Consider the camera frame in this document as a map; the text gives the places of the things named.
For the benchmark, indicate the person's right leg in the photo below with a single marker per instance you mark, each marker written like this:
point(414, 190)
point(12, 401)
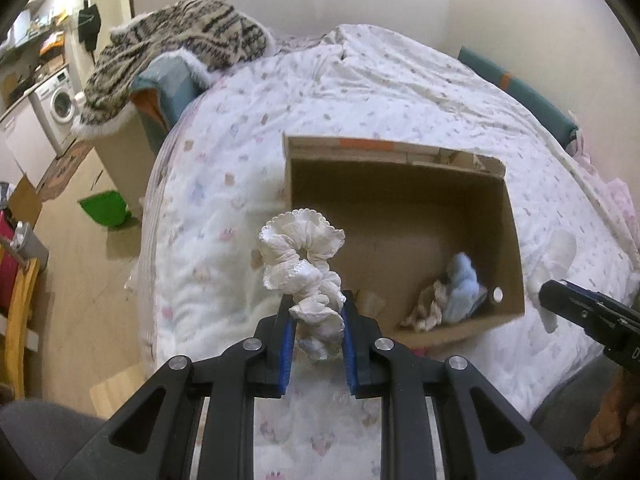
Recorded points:
point(560, 400)

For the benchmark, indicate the teal headboard cushion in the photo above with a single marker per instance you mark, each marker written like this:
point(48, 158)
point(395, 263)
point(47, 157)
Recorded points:
point(525, 95)

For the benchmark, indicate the pink plush toy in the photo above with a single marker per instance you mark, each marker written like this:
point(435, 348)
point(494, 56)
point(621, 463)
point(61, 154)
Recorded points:
point(419, 353)

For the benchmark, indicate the tall cardboard box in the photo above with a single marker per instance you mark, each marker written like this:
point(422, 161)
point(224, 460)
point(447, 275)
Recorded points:
point(125, 160)

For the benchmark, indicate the person's left leg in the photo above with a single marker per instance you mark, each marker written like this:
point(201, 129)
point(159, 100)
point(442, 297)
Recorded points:
point(40, 435)

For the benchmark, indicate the cream frilly scrunchie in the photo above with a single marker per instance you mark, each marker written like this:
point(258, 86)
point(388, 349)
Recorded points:
point(300, 240)

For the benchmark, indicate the black hanging bag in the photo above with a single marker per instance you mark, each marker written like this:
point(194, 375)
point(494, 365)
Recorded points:
point(90, 25)

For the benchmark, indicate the small cardboard box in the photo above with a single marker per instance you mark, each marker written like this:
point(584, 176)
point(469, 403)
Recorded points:
point(25, 200)

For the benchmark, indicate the grey bin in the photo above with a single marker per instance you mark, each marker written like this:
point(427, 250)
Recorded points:
point(31, 247)

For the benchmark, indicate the patterned knit blanket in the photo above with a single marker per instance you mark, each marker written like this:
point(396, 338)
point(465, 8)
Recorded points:
point(190, 25)

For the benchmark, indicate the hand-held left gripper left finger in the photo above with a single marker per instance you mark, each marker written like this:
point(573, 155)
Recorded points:
point(286, 345)

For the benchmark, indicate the white sock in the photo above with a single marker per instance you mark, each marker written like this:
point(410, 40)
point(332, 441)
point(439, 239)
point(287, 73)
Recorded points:
point(557, 260)

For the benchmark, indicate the person's right forearm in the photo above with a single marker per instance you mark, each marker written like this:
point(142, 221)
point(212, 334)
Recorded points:
point(612, 410)

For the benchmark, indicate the beige lace scrunchie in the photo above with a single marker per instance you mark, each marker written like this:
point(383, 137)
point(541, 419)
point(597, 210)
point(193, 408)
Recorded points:
point(430, 310)

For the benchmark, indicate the green dustpan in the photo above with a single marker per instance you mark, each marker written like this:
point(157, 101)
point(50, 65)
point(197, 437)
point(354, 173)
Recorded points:
point(105, 207)

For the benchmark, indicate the yellow and red chair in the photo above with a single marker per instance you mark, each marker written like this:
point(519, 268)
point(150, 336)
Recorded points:
point(20, 320)

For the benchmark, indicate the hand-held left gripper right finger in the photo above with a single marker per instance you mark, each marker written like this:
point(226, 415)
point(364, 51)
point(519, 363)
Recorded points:
point(350, 350)

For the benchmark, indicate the person's leg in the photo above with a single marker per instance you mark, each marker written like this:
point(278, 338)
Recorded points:
point(40, 435)
point(560, 400)

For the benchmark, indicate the patterned floor rug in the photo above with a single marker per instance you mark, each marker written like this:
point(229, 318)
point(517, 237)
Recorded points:
point(65, 170)

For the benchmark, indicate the bed with white quilt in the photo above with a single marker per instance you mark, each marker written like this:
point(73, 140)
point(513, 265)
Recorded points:
point(240, 135)

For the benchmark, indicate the white cabinet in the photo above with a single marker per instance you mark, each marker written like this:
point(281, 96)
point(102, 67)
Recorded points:
point(20, 145)

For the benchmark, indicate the white washing machine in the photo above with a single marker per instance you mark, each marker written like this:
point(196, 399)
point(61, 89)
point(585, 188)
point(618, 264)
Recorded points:
point(57, 102)

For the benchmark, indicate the blue fluffy scrunchie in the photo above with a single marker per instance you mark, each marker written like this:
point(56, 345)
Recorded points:
point(462, 285)

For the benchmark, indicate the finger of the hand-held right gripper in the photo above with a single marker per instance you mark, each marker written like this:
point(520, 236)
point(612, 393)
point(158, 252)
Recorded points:
point(600, 300)
point(555, 297)

